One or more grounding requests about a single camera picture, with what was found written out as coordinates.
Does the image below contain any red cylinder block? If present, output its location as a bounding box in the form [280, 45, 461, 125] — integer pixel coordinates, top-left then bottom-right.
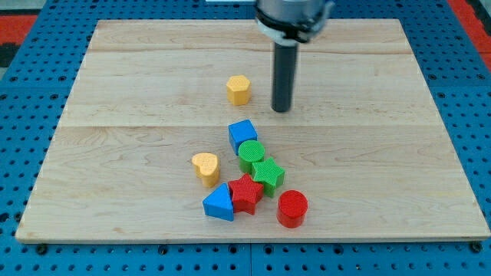
[276, 189, 308, 228]

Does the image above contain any yellow heart block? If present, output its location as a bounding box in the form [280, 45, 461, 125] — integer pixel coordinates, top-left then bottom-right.
[191, 153, 219, 188]

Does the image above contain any wooden board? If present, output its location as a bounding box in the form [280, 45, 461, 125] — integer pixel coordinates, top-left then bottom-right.
[15, 19, 490, 244]

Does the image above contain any red star block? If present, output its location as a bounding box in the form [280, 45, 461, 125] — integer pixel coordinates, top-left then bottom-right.
[228, 173, 264, 215]

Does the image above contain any blue triangle block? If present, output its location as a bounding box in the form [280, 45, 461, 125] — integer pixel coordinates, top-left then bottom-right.
[203, 183, 234, 222]

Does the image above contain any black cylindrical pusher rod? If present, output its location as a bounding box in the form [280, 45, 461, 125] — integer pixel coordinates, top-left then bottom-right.
[271, 43, 298, 113]

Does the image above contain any green star block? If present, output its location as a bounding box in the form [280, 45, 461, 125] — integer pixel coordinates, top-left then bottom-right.
[252, 157, 285, 198]

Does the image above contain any blue cube block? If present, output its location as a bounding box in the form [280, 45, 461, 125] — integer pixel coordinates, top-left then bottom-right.
[228, 119, 258, 155]

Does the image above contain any green cylinder block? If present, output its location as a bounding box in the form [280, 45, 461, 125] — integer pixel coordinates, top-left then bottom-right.
[238, 140, 265, 173]

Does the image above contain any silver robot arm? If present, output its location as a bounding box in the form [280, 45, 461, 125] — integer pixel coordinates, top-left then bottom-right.
[255, 0, 335, 113]

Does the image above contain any yellow hexagon block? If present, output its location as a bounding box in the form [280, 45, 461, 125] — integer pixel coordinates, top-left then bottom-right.
[226, 75, 252, 106]

